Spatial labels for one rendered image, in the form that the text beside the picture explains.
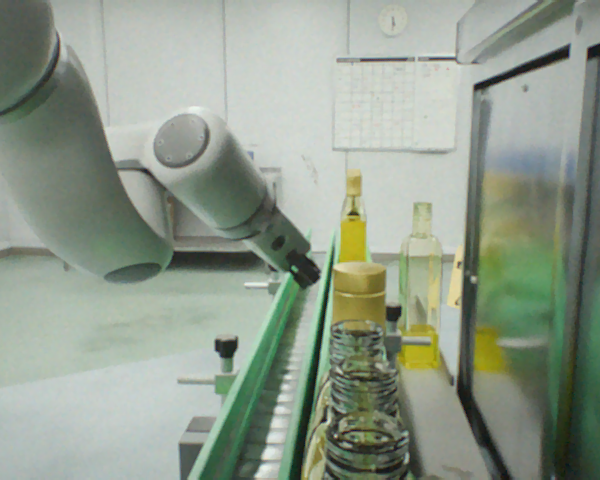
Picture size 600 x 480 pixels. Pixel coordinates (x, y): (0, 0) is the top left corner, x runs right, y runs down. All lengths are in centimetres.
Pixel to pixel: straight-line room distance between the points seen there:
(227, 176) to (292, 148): 557
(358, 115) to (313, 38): 85
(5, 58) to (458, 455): 62
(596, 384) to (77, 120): 35
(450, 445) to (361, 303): 43
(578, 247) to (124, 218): 30
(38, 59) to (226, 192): 24
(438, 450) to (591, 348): 42
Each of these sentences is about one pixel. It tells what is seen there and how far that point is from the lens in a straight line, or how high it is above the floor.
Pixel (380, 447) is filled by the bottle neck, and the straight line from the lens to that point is 21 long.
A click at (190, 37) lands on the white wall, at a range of 632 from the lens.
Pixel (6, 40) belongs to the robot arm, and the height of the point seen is 128.
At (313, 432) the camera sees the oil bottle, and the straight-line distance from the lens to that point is 34.
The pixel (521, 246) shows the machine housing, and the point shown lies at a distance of 63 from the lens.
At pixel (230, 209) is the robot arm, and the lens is 54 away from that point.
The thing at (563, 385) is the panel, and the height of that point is 110.
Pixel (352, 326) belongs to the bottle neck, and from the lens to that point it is 34.
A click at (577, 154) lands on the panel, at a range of 38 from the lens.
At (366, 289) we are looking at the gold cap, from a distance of 37.
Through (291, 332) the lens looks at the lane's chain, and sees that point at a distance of 115.
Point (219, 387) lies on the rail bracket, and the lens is 74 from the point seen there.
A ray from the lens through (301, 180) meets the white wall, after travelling 609.
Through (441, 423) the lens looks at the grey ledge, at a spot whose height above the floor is 88.
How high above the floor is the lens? 124
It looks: 10 degrees down
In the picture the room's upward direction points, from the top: straight up
